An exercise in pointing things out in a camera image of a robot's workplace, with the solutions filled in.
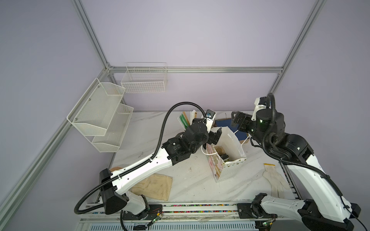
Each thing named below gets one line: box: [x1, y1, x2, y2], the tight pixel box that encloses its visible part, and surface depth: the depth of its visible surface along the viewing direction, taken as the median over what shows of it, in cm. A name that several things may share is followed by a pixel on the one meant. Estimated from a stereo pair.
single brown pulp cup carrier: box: [213, 145, 227, 156], surface depth 95 cm
